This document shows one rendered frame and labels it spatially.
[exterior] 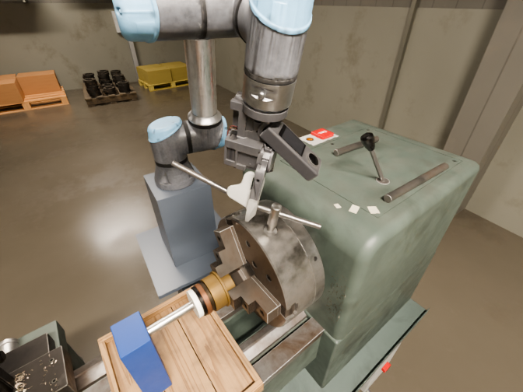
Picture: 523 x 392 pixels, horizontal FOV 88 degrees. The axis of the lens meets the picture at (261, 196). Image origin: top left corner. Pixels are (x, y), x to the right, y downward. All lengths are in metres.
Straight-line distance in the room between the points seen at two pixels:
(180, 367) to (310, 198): 0.55
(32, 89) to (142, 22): 6.78
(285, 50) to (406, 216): 0.49
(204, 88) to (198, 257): 0.70
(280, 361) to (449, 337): 1.47
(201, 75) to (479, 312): 2.19
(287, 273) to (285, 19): 0.47
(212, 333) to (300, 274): 0.36
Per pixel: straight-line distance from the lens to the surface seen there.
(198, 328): 0.90
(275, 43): 0.37
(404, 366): 1.96
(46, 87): 7.16
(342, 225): 0.65
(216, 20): 0.44
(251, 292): 0.68
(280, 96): 0.39
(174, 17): 0.43
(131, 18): 0.42
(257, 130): 0.44
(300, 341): 0.89
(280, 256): 0.61
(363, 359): 1.28
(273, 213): 0.57
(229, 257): 0.69
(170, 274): 1.21
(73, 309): 2.31
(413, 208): 0.75
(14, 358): 0.95
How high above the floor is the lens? 1.66
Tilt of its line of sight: 36 degrees down
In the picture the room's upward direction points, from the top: straight up
